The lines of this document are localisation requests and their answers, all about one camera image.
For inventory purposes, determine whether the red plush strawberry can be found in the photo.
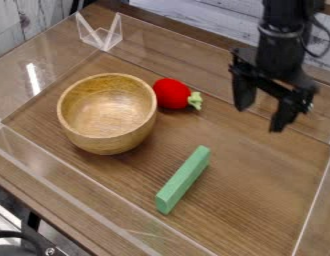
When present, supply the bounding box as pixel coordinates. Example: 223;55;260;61
153;78;203;110

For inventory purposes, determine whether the clear acrylic corner bracket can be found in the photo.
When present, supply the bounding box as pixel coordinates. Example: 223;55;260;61
75;12;123;52

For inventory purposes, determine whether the clear acrylic tray wall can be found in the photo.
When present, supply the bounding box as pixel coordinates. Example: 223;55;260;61
0;121;216;256

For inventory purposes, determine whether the black metal base plate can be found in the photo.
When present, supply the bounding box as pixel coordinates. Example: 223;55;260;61
21;226;69;256

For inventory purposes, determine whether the wooden bowl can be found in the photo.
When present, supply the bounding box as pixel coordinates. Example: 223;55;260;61
57;73;157;155

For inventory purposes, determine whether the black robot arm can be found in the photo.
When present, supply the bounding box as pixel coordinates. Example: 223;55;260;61
230;0;324;132

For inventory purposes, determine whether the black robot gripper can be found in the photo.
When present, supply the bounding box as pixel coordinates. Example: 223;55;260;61
227;22;319;133

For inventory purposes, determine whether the black cable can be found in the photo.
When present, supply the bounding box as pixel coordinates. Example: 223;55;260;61
0;229;39;256

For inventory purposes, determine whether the green rectangular block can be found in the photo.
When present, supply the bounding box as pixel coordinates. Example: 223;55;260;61
155;145;211;215

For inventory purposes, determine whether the black table leg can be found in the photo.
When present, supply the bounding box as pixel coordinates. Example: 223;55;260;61
27;212;41;231

